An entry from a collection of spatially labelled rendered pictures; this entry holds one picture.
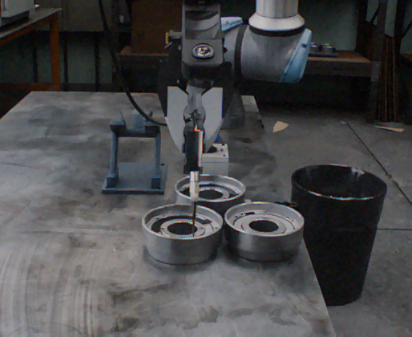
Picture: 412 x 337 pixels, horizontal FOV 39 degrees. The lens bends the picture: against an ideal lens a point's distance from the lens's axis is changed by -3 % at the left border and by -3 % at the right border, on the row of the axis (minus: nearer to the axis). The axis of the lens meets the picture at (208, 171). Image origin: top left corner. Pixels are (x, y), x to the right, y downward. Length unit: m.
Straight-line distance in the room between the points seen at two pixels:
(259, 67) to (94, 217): 0.54
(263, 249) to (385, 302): 1.54
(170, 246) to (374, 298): 1.61
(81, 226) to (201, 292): 0.24
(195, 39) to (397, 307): 1.71
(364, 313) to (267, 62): 1.18
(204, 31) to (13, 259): 0.37
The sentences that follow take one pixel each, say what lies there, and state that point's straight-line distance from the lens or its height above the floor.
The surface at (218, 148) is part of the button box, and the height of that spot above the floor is 0.84.
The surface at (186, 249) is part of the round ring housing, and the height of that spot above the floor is 0.83.
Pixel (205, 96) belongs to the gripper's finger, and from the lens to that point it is 0.76.
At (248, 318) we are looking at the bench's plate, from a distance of 0.67.
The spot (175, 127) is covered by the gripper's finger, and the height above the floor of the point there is 0.96.
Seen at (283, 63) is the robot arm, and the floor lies 0.95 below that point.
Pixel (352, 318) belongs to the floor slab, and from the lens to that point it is 2.16.
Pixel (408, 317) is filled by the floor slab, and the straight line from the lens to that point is 2.22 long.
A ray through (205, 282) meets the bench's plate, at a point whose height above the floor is 0.80.
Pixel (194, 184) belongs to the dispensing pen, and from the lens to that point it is 0.76.
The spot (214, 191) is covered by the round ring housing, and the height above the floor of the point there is 0.83.
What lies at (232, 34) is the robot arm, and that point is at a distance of 1.29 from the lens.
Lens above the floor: 1.18
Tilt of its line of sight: 21 degrees down
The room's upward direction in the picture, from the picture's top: 2 degrees clockwise
